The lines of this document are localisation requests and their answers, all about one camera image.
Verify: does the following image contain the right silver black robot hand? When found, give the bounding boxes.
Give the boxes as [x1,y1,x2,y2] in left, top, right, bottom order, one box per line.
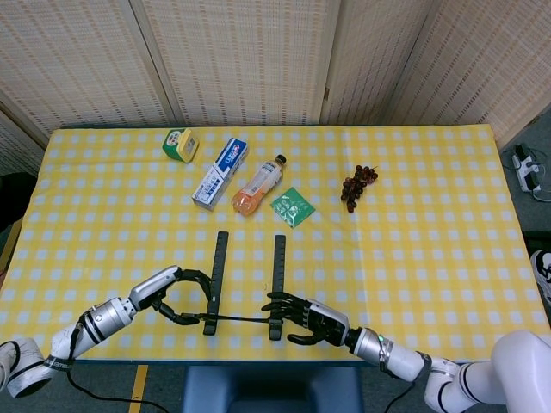
[261,291,352,348]

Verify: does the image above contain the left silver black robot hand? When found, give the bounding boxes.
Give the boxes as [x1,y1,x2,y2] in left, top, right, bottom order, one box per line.
[127,265,215,326]

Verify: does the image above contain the black U-shaped rack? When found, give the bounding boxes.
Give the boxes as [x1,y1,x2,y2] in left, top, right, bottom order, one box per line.
[201,231,288,342]

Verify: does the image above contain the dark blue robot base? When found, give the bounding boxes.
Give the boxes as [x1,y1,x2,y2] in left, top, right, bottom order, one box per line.
[180,365,368,413]

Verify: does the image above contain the yellow white checkered tablecloth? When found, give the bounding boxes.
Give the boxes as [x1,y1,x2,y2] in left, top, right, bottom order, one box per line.
[0,124,551,363]

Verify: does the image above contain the yellow floor tape strip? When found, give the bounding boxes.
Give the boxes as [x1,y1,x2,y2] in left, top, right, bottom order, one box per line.
[127,364,150,413]

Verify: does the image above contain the green foil packet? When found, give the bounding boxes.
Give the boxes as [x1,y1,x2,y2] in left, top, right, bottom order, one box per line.
[269,186,317,230]

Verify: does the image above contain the blue white toothpaste box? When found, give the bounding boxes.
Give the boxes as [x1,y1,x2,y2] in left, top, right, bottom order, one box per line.
[191,137,251,213]

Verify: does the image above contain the dark red grape bunch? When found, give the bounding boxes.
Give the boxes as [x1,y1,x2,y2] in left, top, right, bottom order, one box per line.
[340,164,380,214]

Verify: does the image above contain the yellow green lidded container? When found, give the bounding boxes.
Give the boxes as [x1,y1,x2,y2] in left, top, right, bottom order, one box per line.
[161,127,201,164]

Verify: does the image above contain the orange drink plastic bottle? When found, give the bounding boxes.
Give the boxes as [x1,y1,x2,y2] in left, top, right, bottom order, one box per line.
[231,154,288,219]

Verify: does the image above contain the black bulky object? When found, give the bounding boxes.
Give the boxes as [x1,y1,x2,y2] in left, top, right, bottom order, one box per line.
[0,171,39,232]

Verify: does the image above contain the white black shoe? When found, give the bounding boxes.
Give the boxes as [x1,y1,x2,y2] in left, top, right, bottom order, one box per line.
[529,249,551,307]

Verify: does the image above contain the woven folding screen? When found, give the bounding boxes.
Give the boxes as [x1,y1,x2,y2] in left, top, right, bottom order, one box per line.
[0,0,551,150]

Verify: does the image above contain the white power strip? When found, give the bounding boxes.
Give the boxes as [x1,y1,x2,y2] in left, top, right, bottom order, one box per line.
[511,144,544,194]

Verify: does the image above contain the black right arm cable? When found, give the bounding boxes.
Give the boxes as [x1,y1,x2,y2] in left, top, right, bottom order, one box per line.
[378,360,417,413]

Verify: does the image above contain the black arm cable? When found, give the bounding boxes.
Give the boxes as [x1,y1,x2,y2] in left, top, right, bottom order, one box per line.
[378,360,417,413]
[64,368,173,413]

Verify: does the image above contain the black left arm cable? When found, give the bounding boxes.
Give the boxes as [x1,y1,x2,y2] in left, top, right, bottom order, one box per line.
[64,368,173,413]

